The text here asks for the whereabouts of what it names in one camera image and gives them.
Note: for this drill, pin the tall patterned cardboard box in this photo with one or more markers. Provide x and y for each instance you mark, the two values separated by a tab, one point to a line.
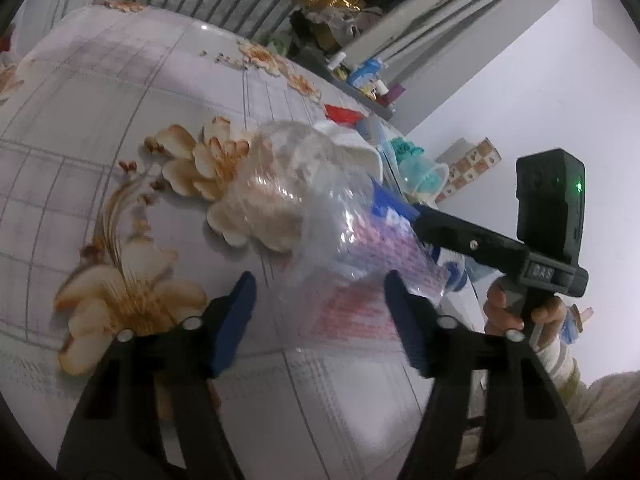
472	165

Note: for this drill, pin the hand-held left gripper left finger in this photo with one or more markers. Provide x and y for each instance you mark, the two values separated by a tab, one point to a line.
235	320

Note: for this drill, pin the blue plastic bottle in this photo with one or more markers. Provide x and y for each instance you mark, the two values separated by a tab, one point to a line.
365	72

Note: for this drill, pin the purple box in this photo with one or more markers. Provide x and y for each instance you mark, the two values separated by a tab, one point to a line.
395	94

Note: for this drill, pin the person's right forearm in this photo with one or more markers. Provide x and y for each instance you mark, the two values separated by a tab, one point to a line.
605	410

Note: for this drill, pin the person's right hand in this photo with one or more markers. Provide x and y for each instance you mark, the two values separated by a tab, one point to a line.
495	310

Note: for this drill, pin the small white bottle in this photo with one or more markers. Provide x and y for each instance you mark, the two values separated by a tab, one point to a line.
336	61

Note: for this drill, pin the blue packet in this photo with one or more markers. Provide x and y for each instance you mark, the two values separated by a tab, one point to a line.
395	210

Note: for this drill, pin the red wrapper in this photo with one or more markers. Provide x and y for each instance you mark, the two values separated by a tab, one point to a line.
342	114

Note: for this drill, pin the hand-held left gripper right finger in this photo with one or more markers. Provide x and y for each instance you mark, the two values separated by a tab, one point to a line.
405	320

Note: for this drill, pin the grey cabinet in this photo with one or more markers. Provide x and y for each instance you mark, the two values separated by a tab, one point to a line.
320	67

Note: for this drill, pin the grey curtain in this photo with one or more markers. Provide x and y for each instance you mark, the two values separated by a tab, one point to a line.
450	0

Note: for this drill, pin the teal item in clear cup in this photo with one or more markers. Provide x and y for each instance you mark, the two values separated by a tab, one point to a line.
420	167

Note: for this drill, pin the floral tablecloth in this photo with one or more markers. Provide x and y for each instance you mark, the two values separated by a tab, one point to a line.
125	110

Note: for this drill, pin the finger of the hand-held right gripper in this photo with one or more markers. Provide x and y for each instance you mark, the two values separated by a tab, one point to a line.
470	242

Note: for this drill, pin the clear plastic bag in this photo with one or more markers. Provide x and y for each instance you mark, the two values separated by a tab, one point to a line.
330	240

